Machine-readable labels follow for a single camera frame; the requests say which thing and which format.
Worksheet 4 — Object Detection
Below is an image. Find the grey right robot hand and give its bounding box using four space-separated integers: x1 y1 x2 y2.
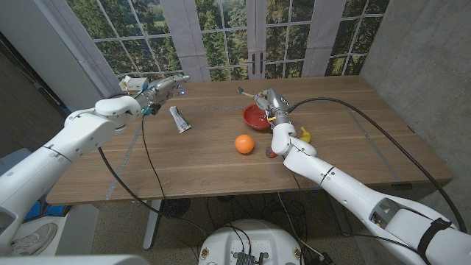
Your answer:
252 88 291 127

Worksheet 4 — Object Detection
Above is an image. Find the green red toothpaste tube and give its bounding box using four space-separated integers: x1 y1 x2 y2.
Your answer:
169 105 192 134

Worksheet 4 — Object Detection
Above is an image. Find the yellow toy banana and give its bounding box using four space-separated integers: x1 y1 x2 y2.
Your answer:
298 126 312 144

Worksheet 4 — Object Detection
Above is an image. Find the red bowl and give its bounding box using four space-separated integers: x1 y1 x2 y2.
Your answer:
242 103 272 131

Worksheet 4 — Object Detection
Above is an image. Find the orange fruit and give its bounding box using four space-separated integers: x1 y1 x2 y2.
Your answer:
234 133 255 155

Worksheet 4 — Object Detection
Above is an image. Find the grey table leg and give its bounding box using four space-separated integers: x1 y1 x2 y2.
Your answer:
325 194 354 237

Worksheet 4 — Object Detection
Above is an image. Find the white robot torso base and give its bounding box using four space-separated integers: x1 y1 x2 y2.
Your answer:
197 219 303 265

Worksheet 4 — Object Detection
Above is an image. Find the white power strip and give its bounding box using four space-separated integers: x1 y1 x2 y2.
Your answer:
118 75 150 92

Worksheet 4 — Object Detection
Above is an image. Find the printed window backdrop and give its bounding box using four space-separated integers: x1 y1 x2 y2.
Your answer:
32 0 391 84

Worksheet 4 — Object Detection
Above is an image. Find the round black floor fan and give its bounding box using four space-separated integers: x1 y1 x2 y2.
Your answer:
161 198 191 219

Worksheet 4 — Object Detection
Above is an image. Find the white table leg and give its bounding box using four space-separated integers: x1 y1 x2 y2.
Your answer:
142 199 163 251

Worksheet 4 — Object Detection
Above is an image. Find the blue black foot pad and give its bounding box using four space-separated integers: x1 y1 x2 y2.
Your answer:
21 200 69 222

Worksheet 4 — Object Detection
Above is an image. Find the white robot chest panel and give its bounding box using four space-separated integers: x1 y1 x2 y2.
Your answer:
0 255 150 265

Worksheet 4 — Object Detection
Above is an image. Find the white sneaker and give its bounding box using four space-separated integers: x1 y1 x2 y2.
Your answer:
7 222 59 258

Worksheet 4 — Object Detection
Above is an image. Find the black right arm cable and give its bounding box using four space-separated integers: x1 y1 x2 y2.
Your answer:
288 96 468 233

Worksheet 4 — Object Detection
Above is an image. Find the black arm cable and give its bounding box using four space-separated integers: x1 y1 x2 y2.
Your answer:
288 96 468 233
97 113 207 236

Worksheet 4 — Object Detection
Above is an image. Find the white floor cable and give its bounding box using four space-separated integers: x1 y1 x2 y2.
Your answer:
277 193 325 258

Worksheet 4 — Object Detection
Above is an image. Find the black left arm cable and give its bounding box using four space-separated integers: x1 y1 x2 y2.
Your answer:
97 113 207 236

